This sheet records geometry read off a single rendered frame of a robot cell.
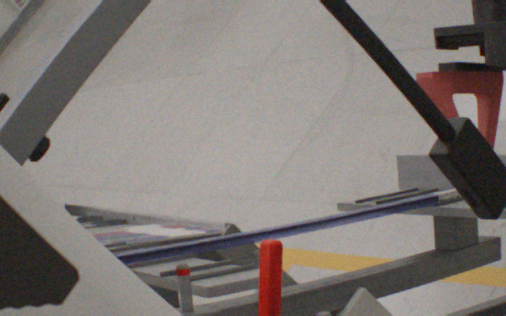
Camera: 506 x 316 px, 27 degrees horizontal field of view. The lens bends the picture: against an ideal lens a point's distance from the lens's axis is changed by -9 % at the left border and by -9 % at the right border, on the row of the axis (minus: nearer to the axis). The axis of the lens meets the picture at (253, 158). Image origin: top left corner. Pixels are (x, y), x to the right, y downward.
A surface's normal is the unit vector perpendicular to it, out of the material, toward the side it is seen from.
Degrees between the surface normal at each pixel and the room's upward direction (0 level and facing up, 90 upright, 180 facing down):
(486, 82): 87
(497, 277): 0
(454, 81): 87
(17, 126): 90
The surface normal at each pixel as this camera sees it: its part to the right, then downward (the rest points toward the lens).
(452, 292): -0.65, -0.65
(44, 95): 0.52, 0.00
